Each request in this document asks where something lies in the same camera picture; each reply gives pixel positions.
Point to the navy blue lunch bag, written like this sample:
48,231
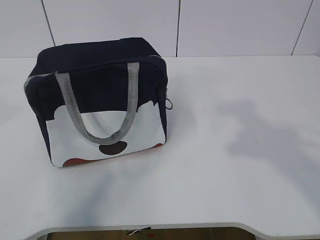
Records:
98,100

